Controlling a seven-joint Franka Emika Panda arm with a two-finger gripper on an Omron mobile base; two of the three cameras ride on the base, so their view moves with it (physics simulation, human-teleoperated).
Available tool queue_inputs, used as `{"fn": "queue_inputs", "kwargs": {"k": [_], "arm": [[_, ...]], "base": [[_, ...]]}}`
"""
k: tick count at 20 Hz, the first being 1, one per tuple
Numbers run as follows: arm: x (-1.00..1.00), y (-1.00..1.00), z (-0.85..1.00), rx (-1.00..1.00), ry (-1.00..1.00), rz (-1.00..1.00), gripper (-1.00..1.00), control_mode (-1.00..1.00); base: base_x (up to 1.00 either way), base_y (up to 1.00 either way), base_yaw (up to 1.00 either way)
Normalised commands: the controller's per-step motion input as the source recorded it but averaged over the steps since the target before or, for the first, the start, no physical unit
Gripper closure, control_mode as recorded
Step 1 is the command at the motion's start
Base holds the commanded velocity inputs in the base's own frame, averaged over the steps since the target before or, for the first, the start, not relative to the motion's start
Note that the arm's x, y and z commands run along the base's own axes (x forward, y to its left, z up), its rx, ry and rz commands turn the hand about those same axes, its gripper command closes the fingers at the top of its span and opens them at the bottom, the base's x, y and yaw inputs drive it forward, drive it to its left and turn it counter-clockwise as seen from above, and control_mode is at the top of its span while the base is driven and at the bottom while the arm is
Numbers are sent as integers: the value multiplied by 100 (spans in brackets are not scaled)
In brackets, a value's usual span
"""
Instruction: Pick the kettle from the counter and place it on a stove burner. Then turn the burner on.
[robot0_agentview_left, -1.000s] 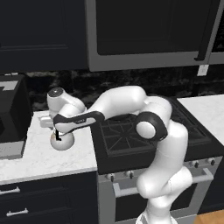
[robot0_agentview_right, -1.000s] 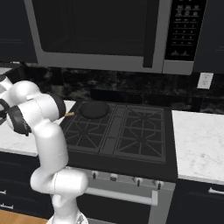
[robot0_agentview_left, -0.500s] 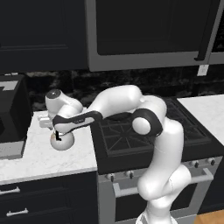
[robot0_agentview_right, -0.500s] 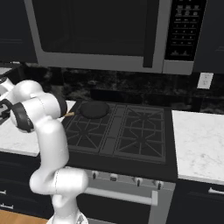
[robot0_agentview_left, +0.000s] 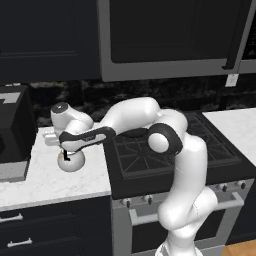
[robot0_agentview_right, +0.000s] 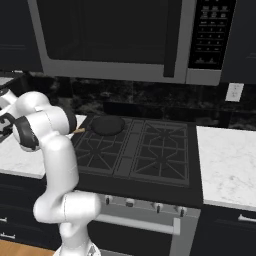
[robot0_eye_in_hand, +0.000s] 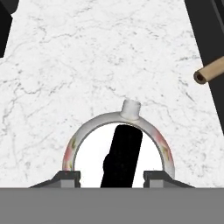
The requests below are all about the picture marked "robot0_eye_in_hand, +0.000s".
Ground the black appliance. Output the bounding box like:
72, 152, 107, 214
0, 0, 20, 59

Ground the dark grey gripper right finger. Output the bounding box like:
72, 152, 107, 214
143, 170, 196, 189

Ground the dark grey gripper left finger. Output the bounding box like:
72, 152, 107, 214
29, 170, 81, 189

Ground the tan wooden pan handle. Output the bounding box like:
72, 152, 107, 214
192, 56, 224, 86

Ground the black hob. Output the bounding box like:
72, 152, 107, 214
184, 0, 224, 136

